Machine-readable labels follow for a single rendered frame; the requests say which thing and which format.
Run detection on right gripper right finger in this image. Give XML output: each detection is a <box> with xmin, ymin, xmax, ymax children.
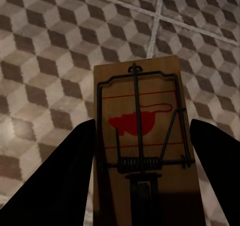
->
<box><xmin>189</xmin><ymin>119</ymin><xmax>240</xmax><ymax>226</ymax></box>

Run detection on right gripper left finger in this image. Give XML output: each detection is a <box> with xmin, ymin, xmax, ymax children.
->
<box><xmin>0</xmin><ymin>119</ymin><xmax>96</xmax><ymax>226</ymax></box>

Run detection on mousetrap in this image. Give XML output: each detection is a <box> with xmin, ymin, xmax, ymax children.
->
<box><xmin>93</xmin><ymin>55</ymin><xmax>206</xmax><ymax>226</ymax></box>

